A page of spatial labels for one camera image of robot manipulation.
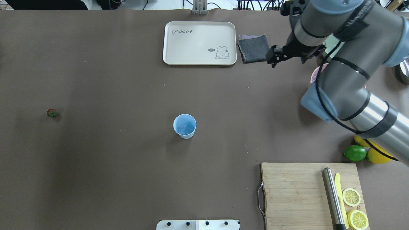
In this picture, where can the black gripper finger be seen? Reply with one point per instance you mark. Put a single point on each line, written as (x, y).
(273, 51)
(277, 59)

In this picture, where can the lemon half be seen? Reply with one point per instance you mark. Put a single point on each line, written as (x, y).
(358, 220)
(351, 197)

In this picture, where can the upper yellow lemon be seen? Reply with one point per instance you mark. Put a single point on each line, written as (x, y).
(361, 142)

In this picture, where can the green bowl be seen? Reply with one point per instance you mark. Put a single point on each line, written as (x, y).
(330, 43)

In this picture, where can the yellow lemon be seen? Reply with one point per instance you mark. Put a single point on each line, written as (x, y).
(361, 142)
(377, 155)

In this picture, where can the clear ice cube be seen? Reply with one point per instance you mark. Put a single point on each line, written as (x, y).
(183, 130)

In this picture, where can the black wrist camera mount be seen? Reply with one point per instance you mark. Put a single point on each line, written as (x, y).
(292, 7)

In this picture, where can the green lime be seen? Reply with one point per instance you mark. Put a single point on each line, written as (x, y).
(355, 153)

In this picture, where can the upper lemon half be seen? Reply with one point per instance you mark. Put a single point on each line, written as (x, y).
(351, 197)

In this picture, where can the pink bowl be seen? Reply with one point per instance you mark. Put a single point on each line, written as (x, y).
(315, 73)

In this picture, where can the yellow plastic knife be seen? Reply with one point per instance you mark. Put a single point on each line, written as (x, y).
(341, 202)

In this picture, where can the wooden cutting board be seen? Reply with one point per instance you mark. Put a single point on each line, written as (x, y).
(295, 196)

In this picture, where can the steel ice scoop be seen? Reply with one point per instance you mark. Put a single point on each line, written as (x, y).
(402, 71)

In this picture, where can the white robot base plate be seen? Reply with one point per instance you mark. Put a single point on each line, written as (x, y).
(204, 224)

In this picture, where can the lower lemon half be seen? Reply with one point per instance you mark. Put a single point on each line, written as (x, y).
(358, 220)

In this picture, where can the red strawberry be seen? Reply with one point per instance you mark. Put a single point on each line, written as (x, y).
(51, 113)

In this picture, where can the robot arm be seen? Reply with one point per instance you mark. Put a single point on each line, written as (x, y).
(369, 36)

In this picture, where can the lower yellow lemon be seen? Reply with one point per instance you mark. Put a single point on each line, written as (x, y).
(377, 155)

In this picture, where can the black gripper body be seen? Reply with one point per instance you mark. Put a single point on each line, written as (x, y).
(294, 49)

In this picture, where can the cream rabbit tray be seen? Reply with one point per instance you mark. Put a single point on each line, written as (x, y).
(199, 43)

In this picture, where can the grey folded cloth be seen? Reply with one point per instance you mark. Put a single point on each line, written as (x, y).
(253, 48)

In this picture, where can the blue cup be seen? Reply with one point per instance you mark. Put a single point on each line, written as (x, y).
(185, 125)

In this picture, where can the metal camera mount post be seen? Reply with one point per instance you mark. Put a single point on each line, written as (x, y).
(199, 7)

